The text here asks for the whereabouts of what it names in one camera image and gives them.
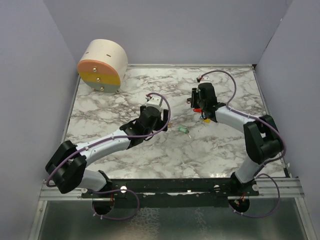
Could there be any red tag key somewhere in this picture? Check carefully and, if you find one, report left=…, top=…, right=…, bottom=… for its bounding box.
left=193, top=108, right=202, bottom=113

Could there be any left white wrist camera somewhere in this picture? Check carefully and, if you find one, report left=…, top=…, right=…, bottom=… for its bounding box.
left=145, top=95, right=163, bottom=112

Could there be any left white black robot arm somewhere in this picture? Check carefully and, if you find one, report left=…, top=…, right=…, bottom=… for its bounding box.
left=45, top=106, right=171, bottom=198

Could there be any round beige drawer box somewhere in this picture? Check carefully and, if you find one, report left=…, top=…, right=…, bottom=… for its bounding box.
left=77, top=39, right=128, bottom=93

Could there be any green tag key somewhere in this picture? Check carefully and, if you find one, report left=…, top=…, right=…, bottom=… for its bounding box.
left=178, top=126, right=192, bottom=139

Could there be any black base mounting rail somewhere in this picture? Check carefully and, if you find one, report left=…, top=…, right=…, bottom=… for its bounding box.
left=81, top=177, right=259, bottom=209

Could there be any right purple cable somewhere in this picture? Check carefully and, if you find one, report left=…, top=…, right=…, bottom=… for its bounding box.
left=197, top=70, right=287, bottom=219

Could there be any purple cable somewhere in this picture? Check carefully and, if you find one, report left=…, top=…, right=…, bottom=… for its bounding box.
left=197, top=70, right=287, bottom=219
left=46, top=92, right=172, bottom=221

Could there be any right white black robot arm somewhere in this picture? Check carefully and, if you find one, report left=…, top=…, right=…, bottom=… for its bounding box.
left=188, top=82, right=285, bottom=196

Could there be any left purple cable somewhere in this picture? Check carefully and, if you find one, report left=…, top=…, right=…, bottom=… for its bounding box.
left=46, top=92, right=172, bottom=221

